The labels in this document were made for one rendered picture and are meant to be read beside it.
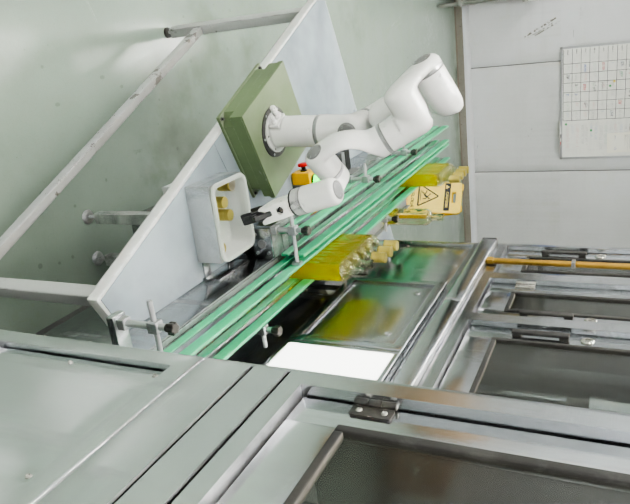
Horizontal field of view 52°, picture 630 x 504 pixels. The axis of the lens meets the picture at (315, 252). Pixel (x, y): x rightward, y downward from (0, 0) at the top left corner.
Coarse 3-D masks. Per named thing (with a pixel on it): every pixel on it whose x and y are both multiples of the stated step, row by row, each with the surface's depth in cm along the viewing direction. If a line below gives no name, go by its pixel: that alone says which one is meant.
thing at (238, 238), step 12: (228, 180) 178; (240, 180) 186; (216, 192) 185; (228, 192) 188; (240, 192) 187; (216, 204) 173; (228, 204) 190; (240, 204) 189; (216, 216) 174; (216, 228) 175; (228, 228) 192; (240, 228) 191; (252, 228) 190; (228, 240) 192; (240, 240) 192; (252, 240) 191; (228, 252) 184; (240, 252) 185
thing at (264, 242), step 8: (256, 232) 194; (264, 232) 192; (256, 240) 195; (264, 240) 193; (272, 240) 192; (256, 248) 196; (264, 248) 194; (272, 248) 193; (256, 256) 197; (264, 256) 195; (272, 256) 194
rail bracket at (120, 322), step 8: (152, 304) 133; (120, 312) 140; (152, 312) 134; (112, 320) 137; (120, 320) 137; (128, 320) 138; (152, 320) 134; (160, 320) 135; (112, 328) 138; (120, 328) 138; (144, 328) 136; (152, 328) 134; (160, 328) 134; (168, 328) 132; (176, 328) 133; (112, 336) 139; (120, 336) 140; (128, 336) 142; (112, 344) 140; (120, 344) 140; (128, 344) 142; (160, 344) 136
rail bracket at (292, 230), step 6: (270, 228) 190; (276, 228) 190; (282, 228) 190; (288, 228) 188; (294, 228) 187; (300, 228) 187; (306, 228) 186; (276, 234) 190; (288, 234) 189; (294, 234) 188; (306, 234) 186; (294, 240) 189; (294, 246) 190; (294, 252) 191; (294, 264) 192; (300, 264) 191
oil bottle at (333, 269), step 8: (304, 264) 198; (312, 264) 196; (320, 264) 195; (328, 264) 194; (336, 264) 193; (344, 264) 193; (296, 272) 200; (304, 272) 199; (312, 272) 197; (320, 272) 196; (328, 272) 195; (336, 272) 194; (344, 272) 193; (336, 280) 195; (344, 280) 194
